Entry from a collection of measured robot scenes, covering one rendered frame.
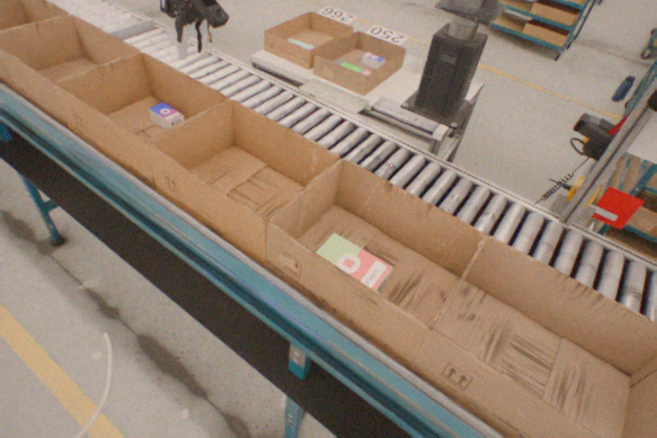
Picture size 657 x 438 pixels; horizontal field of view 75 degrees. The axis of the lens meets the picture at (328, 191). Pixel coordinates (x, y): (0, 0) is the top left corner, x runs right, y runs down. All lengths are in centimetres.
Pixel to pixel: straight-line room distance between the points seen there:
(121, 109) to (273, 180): 59
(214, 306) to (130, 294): 89
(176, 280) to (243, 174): 38
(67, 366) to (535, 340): 167
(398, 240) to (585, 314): 44
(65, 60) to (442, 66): 143
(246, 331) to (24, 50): 122
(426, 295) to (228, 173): 64
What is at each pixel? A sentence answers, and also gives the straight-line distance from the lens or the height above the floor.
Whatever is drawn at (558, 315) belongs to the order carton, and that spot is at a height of 94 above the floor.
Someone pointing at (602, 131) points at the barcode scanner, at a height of 108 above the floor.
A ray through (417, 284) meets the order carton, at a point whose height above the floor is 89.
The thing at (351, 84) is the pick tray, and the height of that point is 78.
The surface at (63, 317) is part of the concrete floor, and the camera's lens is 218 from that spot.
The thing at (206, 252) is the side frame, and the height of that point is 91.
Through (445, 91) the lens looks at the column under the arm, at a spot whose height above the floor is 87.
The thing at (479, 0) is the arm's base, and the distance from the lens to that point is 174.
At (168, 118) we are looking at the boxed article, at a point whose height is 93.
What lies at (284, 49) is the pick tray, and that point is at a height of 80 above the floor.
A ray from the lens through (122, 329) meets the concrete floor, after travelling 206.
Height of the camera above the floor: 172
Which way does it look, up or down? 43 degrees down
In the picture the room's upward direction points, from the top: 8 degrees clockwise
